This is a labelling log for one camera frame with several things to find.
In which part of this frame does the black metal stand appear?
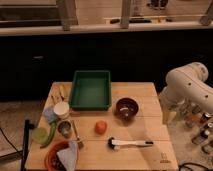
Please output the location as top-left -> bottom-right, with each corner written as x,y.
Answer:
20,120 -> 34,171

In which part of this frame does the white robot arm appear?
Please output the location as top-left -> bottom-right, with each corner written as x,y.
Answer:
159,62 -> 213,124

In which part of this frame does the small wooden brush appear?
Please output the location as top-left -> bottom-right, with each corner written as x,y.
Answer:
72,120 -> 84,149

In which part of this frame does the green chili pepper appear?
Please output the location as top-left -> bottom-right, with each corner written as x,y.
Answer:
40,122 -> 57,148

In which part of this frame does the orange bowl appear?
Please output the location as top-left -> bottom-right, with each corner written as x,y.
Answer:
44,141 -> 69,171

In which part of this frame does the light green round lid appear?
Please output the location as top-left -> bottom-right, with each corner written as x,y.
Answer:
31,127 -> 48,144

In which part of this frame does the yellow banana peel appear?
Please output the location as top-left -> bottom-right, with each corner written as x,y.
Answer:
50,84 -> 67,104

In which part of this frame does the blue sponge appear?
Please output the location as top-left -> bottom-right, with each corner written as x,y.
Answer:
43,106 -> 58,123

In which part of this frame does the red tomato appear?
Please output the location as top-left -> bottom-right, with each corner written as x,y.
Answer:
94,121 -> 107,135

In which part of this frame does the purple bowl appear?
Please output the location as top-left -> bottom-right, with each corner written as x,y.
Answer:
115,98 -> 139,121

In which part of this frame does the black cable on floor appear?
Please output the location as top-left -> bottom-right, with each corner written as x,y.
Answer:
0,126 -> 24,160

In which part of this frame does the spice bottle rack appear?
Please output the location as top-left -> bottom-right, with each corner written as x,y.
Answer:
180,103 -> 213,150

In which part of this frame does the grey cloth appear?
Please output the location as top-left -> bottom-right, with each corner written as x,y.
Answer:
57,141 -> 78,171

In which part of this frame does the green plastic tray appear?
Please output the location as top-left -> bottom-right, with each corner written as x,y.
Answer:
69,70 -> 111,111

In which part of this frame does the small metal cup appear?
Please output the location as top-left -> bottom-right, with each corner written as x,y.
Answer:
58,121 -> 72,138

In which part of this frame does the white round container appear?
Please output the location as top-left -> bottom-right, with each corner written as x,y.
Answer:
53,101 -> 70,119

